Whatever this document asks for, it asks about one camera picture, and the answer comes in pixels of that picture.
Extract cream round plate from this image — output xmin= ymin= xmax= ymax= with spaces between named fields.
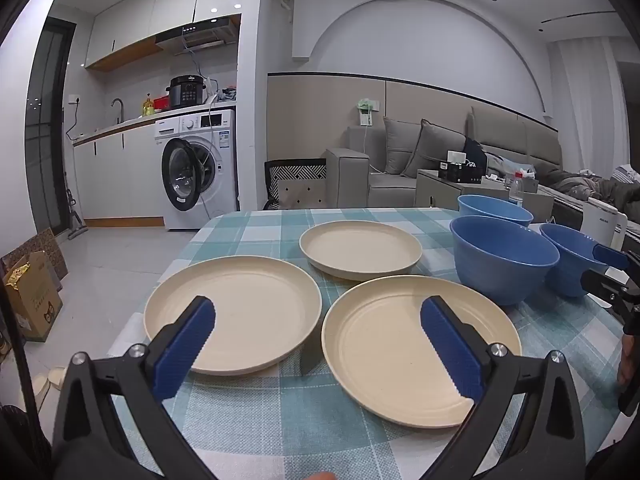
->
xmin=299 ymin=220 xmax=424 ymax=282
xmin=322 ymin=280 xmax=522 ymax=429
xmin=144 ymin=256 xmax=323 ymax=376

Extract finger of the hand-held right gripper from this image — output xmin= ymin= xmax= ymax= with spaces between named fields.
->
xmin=581 ymin=267 xmax=640 ymax=326
xmin=592 ymin=242 xmax=640 ymax=273

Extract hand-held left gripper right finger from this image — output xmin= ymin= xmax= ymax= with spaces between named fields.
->
xmin=420 ymin=295 xmax=586 ymax=480

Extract grey cushion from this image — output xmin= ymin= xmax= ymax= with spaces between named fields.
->
xmin=402 ymin=119 xmax=468 ymax=178
xmin=382 ymin=116 xmax=426 ymax=177

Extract grey sofa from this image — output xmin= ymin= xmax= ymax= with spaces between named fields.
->
xmin=325 ymin=105 xmax=563 ymax=208

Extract black box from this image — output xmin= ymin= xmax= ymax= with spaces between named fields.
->
xmin=438 ymin=160 xmax=483 ymax=184

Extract clear water bottle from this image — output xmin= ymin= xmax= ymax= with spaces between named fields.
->
xmin=507 ymin=171 xmax=526 ymax=206

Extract grey side cabinet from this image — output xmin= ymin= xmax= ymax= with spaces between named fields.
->
xmin=415 ymin=169 xmax=556 ymax=221

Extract brown patterned board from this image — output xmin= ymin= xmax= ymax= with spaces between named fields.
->
xmin=0 ymin=227 xmax=68 ymax=281

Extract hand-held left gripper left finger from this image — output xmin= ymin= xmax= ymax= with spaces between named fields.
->
xmin=52 ymin=296 xmax=217 ymax=480

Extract teal checked tablecloth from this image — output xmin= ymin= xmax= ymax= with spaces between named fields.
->
xmin=107 ymin=207 xmax=640 ymax=480

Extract white curtain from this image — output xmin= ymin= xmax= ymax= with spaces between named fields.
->
xmin=555 ymin=37 xmax=628 ymax=176

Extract white wall cabinets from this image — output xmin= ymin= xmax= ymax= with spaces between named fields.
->
xmin=84 ymin=0 xmax=248 ymax=71

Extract white kettle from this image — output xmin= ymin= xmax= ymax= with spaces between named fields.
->
xmin=580 ymin=197 xmax=628 ymax=251

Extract black glass door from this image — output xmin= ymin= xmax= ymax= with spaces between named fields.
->
xmin=25 ymin=16 xmax=76 ymax=233

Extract person's right hand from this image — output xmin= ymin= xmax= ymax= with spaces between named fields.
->
xmin=617 ymin=334 xmax=637 ymax=387

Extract white washing machine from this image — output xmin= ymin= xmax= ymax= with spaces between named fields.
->
xmin=153 ymin=109 xmax=238 ymax=231

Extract steel range hood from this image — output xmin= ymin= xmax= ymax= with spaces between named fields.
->
xmin=155 ymin=16 xmax=241 ymax=56

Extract white kitchen base cabinets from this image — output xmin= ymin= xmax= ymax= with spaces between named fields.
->
xmin=72 ymin=120 xmax=166 ymax=221

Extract folded patterned mat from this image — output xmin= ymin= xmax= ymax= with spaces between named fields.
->
xmin=263 ymin=158 xmax=328 ymax=211

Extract upright stick vacuum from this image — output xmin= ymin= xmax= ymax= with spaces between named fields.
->
xmin=62 ymin=107 xmax=90 ymax=241

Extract blue bowl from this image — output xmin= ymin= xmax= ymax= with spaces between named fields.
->
xmin=450 ymin=215 xmax=560 ymax=307
xmin=458 ymin=194 xmax=535 ymax=228
xmin=540 ymin=223 xmax=608 ymax=298

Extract black pressure cooker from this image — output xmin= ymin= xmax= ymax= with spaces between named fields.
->
xmin=167 ymin=75 xmax=207 ymax=110

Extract brown cardboard box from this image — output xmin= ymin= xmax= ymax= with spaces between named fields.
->
xmin=2 ymin=250 xmax=63 ymax=343

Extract grey bed blanket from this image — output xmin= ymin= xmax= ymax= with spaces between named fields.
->
xmin=545 ymin=167 xmax=640 ymax=211

